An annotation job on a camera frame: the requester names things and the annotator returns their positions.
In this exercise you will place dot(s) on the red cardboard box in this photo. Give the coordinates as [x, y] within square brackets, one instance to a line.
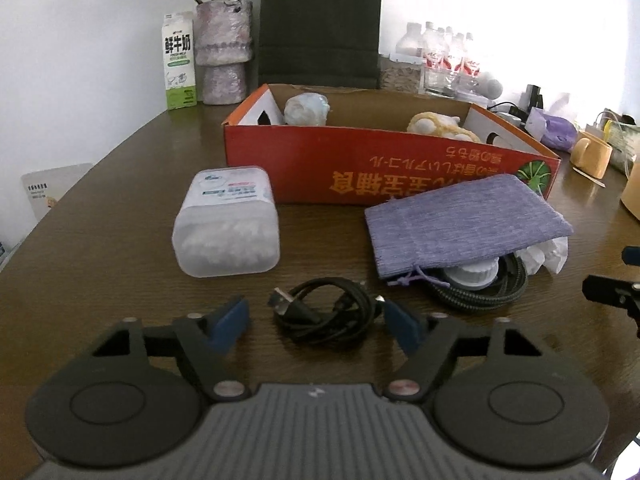
[320, 165]

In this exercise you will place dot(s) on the yellow mug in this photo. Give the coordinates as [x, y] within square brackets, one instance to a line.
[595, 157]

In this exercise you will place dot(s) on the green yellow snack packet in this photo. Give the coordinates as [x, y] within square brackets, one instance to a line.
[622, 140]

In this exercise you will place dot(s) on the red label water bottle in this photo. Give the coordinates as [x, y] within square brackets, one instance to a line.
[471, 62]
[444, 52]
[457, 57]
[430, 47]

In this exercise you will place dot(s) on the clear plastic bag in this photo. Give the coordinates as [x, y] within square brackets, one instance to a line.
[306, 109]

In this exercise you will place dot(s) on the black phone stand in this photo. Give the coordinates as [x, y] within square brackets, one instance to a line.
[532, 96]

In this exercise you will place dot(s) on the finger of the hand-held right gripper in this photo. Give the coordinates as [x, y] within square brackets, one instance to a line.
[632, 254]
[605, 290]

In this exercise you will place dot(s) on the clear drinking glass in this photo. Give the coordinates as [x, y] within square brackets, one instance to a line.
[440, 82]

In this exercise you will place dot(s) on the white sign board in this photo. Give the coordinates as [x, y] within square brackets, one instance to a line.
[50, 190]

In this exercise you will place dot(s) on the clear plastic bottle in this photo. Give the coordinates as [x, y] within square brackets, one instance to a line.
[409, 42]

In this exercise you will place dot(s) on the dark wooden desktop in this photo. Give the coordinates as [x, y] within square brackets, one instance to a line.
[110, 240]

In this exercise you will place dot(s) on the crumpled white tissue pieces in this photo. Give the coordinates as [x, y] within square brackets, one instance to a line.
[547, 255]

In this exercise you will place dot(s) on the yellow thermos jug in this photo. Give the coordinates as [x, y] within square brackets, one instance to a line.
[632, 190]

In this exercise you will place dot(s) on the purple textured vase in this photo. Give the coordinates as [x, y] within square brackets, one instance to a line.
[222, 50]

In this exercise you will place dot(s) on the yellow white plush toy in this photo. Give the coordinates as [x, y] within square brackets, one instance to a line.
[435, 125]

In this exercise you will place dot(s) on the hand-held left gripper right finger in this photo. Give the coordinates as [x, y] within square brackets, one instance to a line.
[402, 327]

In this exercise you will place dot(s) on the white ribbed bottle cap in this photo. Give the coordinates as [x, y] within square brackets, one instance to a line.
[470, 276]

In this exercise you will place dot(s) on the white round device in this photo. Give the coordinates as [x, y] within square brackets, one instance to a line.
[489, 85]

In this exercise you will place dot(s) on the wooden stir stick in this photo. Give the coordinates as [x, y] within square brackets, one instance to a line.
[589, 177]

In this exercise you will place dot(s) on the purple tissue pack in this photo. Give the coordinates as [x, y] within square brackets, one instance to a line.
[557, 130]

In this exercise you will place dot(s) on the clear cotton swab box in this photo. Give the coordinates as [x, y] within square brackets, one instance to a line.
[225, 230]

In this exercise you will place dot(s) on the clear jar of seeds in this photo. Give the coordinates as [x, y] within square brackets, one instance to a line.
[397, 77]

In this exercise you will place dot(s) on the green white milk carton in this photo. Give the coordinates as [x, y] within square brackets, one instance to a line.
[178, 60]

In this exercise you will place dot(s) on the white power adapter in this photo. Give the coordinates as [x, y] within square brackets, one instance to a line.
[510, 116]

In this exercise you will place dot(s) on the dark green paper bag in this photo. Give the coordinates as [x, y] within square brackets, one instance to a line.
[320, 25]

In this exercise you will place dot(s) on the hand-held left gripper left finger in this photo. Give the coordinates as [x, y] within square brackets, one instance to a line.
[230, 322]

